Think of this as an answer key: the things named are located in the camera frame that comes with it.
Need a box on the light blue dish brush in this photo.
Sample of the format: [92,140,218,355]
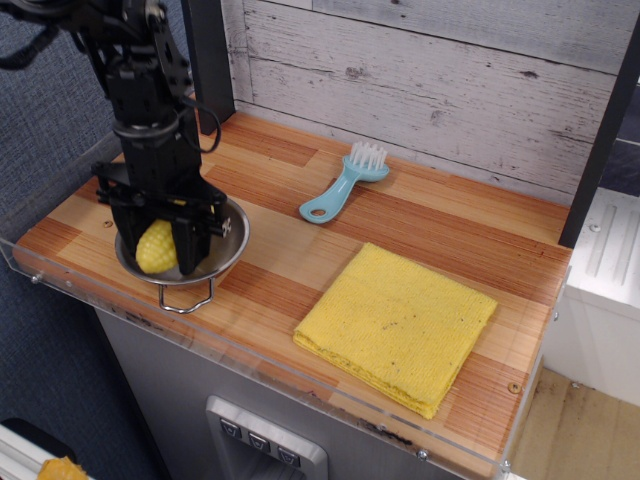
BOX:
[299,141,390,224]

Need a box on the clear acrylic edge guard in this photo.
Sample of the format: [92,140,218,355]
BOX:
[0,74,572,477]

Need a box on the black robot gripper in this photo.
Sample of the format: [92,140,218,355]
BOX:
[91,127,230,275]

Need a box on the white ridged side cabinet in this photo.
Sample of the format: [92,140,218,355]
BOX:
[541,188,639,405]

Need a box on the black frame post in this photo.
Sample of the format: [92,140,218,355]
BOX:
[181,0,235,123]
[557,0,640,249]

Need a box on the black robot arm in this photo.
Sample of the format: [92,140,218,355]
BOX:
[1,1,231,275]

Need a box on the yellow toy corn cob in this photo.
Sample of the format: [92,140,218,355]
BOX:
[135,220,178,274]

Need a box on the folded yellow cloth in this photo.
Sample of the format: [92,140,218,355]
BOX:
[293,243,498,420]

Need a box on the small yellow object bottom left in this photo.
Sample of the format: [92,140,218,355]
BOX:
[36,457,90,480]

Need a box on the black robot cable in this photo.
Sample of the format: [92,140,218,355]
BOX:
[179,94,224,155]

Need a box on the silver dispenser button panel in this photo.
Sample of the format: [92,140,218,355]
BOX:
[206,395,329,479]

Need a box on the black right frame post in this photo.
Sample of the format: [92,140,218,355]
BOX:
[557,0,640,249]

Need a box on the grey toy fridge cabinet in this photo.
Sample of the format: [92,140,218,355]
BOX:
[93,304,481,480]

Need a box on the black left frame post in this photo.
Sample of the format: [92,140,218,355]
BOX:
[181,0,235,123]

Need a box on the stainless steel two-handled bowl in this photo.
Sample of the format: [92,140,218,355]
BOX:
[115,199,250,314]

